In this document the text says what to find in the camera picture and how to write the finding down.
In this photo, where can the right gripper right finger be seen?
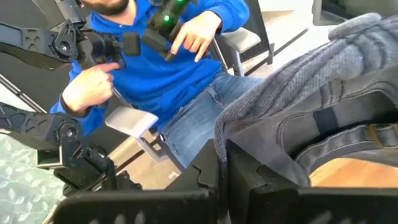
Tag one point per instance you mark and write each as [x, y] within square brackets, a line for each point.
[295, 208]

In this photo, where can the person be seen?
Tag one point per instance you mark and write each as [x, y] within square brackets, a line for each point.
[155, 77]

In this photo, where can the blue denim baseball cap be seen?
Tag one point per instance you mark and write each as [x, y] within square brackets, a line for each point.
[311, 77]

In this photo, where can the teal leaf-pattern floor mat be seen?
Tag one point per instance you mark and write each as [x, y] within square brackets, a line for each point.
[18, 186]

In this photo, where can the person's hand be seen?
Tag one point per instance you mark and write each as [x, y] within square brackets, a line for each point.
[87, 90]
[196, 34]

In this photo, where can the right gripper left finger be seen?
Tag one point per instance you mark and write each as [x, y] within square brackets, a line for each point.
[130, 208]

